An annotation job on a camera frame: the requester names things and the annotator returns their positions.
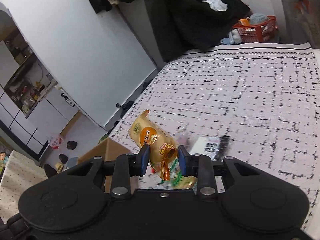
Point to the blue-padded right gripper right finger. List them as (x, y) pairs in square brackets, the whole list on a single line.
[(201, 167)]

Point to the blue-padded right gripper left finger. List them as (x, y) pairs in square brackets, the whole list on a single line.
[(126, 166)]

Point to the white black snack packet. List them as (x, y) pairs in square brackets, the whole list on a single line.
[(213, 147)]

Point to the purple round snack packet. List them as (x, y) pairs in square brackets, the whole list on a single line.
[(182, 136)]

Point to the orange cracker packet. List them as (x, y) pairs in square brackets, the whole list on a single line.
[(163, 147)]

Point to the open cardboard box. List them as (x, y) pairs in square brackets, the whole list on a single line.
[(109, 150)]

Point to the green striped biscuit packet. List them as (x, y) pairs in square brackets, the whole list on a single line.
[(177, 180)]

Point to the dotted cream tablecloth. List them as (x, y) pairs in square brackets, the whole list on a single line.
[(20, 173)]

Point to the black sock foot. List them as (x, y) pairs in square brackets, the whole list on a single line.
[(49, 171)]

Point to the red white plastic bag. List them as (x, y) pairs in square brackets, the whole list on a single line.
[(55, 141)]

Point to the white kitchen cabinet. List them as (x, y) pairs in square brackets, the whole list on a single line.
[(30, 131)]

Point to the white black-patterned bed blanket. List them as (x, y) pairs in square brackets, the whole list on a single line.
[(264, 97)]

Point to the red plastic basket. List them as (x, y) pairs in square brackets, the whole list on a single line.
[(262, 32)]

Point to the black clothes pile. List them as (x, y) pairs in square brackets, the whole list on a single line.
[(182, 25)]

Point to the cluttered white desk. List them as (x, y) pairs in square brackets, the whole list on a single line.
[(298, 21)]

